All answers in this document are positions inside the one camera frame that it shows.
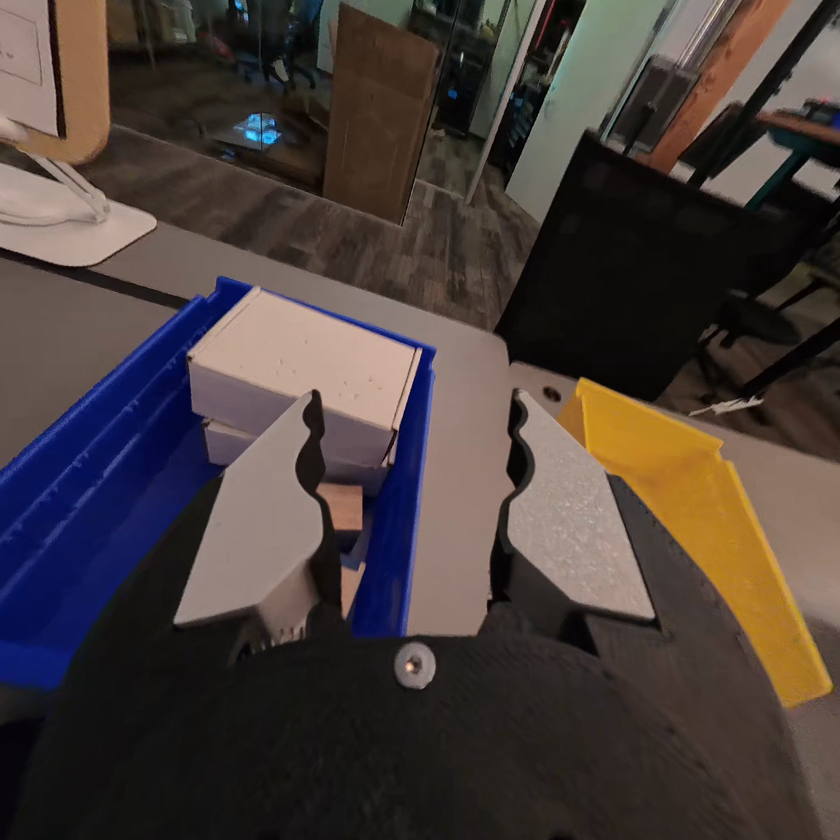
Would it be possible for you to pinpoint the printed instruction sheet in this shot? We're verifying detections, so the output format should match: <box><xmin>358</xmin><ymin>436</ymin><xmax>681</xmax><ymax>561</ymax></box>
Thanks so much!
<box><xmin>0</xmin><ymin>0</ymin><xmax>67</xmax><ymax>139</ymax></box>

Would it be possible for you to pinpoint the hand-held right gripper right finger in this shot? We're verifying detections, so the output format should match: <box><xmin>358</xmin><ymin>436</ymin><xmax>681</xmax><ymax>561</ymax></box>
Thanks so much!
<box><xmin>491</xmin><ymin>387</ymin><xmax>658</xmax><ymax>632</ymax></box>

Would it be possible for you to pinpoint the black tripod pole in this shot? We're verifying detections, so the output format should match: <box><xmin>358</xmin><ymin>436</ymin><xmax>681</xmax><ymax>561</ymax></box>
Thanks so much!
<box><xmin>686</xmin><ymin>0</ymin><xmax>840</xmax><ymax>191</ymax></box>

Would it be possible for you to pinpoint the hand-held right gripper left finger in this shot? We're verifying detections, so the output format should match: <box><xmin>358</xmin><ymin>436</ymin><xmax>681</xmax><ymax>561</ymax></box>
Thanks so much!
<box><xmin>172</xmin><ymin>389</ymin><xmax>343</xmax><ymax>630</ymax></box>

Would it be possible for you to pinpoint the blue plastic bin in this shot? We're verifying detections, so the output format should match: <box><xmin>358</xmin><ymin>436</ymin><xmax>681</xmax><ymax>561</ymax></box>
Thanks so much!
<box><xmin>0</xmin><ymin>276</ymin><xmax>437</xmax><ymax>691</ymax></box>

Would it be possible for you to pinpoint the white metal stand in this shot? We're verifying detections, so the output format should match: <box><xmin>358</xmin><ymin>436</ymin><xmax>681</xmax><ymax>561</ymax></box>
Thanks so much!
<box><xmin>0</xmin><ymin>115</ymin><xmax>158</xmax><ymax>269</ymax></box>

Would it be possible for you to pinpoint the brown cardboard sheet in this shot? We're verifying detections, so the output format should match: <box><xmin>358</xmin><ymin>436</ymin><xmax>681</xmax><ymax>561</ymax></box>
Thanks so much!
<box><xmin>323</xmin><ymin>3</ymin><xmax>442</xmax><ymax>225</ymax></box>

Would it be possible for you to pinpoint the white cardboard mailer box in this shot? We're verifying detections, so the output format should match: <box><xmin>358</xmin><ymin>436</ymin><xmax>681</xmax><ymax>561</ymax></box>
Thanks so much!
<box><xmin>187</xmin><ymin>287</ymin><xmax>424</xmax><ymax>460</ymax></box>
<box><xmin>202</xmin><ymin>420</ymin><xmax>393</xmax><ymax>496</ymax></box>

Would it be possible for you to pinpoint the plain wooden cube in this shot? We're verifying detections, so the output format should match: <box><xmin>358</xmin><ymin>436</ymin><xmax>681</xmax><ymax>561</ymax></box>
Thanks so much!
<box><xmin>318</xmin><ymin>484</ymin><xmax>365</xmax><ymax>534</ymax></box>

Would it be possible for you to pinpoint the wooden side table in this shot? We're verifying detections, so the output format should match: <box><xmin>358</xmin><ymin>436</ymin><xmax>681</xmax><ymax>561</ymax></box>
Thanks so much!
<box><xmin>742</xmin><ymin>98</ymin><xmax>840</xmax><ymax>211</ymax></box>

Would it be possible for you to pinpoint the wooden support post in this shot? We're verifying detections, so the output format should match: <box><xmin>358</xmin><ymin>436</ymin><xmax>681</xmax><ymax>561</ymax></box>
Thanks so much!
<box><xmin>646</xmin><ymin>0</ymin><xmax>795</xmax><ymax>175</ymax></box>

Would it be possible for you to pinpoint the yellow plastic bin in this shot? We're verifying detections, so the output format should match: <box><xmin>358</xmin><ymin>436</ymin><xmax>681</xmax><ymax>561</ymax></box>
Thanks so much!
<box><xmin>556</xmin><ymin>377</ymin><xmax>834</xmax><ymax>710</ymax></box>

